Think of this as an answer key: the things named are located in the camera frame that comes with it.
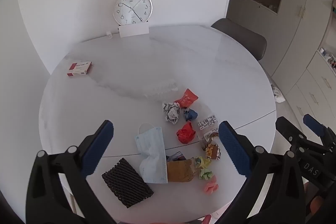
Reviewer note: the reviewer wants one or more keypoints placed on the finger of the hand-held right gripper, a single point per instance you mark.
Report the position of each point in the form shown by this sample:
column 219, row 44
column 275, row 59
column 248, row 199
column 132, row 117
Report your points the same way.
column 313, row 124
column 288, row 132

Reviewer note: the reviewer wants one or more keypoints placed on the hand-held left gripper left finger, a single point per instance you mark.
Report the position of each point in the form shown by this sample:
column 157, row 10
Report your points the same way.
column 97, row 150

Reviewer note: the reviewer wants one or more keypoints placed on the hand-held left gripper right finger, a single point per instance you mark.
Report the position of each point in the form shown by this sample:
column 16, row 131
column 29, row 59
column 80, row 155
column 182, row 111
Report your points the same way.
column 233, row 150

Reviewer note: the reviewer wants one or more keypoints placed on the yellow green paper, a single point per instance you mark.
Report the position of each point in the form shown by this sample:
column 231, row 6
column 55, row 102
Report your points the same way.
column 203, row 162
column 206, row 174

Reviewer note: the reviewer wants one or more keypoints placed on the pink paper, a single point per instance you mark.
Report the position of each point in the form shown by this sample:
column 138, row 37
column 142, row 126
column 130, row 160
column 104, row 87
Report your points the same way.
column 211, row 186

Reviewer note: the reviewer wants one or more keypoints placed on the black foam net sleeve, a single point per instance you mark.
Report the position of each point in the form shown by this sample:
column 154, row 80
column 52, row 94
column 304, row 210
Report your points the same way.
column 127, row 183

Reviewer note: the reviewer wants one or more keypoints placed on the red paper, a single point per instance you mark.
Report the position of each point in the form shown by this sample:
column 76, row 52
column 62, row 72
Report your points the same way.
column 185, row 133

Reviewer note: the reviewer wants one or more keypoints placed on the brown torn paper piece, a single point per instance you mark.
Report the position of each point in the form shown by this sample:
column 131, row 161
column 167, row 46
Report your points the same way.
column 181, row 170

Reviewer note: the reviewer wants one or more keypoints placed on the blue face mask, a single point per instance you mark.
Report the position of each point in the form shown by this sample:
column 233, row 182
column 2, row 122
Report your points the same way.
column 153, row 153

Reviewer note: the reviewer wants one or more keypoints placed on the dark glossy wrapper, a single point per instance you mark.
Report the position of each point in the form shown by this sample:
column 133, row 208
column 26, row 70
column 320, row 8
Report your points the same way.
column 174, row 156

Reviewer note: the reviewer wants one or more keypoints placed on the orange patterned snack wrapper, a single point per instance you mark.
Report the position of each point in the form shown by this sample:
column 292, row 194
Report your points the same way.
column 212, row 151

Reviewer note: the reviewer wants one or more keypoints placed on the clear wrapper with brown snack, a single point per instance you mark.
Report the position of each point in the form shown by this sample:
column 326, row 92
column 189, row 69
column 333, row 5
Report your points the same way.
column 210, row 137

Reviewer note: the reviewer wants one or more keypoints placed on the beige drawer cabinet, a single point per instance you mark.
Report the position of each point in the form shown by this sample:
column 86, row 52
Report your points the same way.
column 315, row 87

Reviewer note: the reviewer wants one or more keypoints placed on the white cloth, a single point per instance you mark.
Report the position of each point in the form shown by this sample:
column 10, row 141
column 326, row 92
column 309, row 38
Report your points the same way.
column 278, row 95

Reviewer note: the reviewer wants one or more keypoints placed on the black and white printed wrapper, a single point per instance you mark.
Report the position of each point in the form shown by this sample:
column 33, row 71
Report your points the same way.
column 207, row 121

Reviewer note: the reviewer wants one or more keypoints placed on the blue crumpled paper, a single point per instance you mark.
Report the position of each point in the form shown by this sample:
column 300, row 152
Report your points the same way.
column 190, row 115

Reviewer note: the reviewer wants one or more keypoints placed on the red snack wrapper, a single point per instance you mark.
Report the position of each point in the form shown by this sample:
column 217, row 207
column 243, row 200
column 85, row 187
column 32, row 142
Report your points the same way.
column 187, row 99

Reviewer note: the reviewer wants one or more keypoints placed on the row of small jars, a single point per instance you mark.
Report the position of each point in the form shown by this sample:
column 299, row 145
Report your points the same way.
column 328, row 56

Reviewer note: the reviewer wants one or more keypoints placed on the crumpled newspaper ball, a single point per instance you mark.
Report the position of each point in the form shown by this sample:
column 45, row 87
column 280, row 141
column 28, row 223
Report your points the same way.
column 171, row 111

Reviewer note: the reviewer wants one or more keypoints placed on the red and white box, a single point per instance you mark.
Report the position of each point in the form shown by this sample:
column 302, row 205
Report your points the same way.
column 78, row 68

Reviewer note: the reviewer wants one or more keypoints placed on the clear crumpled plastic bag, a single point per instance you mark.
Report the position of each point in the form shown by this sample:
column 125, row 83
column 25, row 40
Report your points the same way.
column 160, row 88

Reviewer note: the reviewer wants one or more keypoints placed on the tall beige cabinet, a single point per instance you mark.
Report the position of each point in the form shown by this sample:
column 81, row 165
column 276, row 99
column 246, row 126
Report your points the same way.
column 291, row 35

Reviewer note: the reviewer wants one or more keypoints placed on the grey chair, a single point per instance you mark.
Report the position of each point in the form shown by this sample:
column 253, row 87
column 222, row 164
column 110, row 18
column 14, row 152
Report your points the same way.
column 241, row 35

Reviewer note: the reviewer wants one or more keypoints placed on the white card stand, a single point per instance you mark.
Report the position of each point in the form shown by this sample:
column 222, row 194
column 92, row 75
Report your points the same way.
column 133, row 30

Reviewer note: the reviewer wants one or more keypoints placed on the round white wall clock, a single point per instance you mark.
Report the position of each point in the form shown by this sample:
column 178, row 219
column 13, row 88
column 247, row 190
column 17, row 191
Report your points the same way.
column 132, row 7

